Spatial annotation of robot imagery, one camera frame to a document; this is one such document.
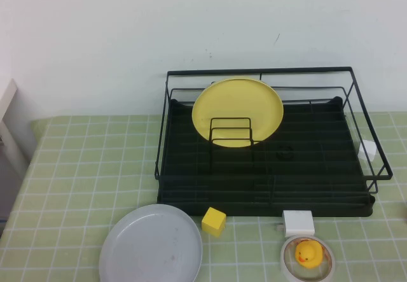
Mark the white cabinet side panel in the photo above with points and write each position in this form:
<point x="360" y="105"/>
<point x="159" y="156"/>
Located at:
<point x="12" y="142"/>

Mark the black plastic drip tray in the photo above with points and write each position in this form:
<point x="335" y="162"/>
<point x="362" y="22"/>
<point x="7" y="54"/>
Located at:
<point x="302" y="205"/>

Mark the yellow round plate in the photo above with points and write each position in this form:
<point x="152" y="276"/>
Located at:
<point x="235" y="103"/>

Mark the white tape roll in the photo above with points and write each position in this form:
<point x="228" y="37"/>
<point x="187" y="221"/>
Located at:
<point x="283" y="259"/>

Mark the white power adapter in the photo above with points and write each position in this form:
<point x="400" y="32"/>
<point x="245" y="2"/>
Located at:
<point x="299" y="222"/>

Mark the yellow rubber duck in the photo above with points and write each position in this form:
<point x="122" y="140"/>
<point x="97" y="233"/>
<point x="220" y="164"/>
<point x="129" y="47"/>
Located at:
<point x="307" y="256"/>

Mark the yellow cube block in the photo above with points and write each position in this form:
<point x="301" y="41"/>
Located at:
<point x="212" y="220"/>

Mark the green checked tablecloth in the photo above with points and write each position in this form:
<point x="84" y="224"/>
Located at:
<point x="89" y="167"/>

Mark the grey round plate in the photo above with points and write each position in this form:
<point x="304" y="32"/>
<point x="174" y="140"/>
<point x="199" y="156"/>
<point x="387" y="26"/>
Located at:
<point x="149" y="247"/>

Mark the small white cube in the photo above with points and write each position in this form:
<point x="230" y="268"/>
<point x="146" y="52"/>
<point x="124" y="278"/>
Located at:
<point x="368" y="150"/>

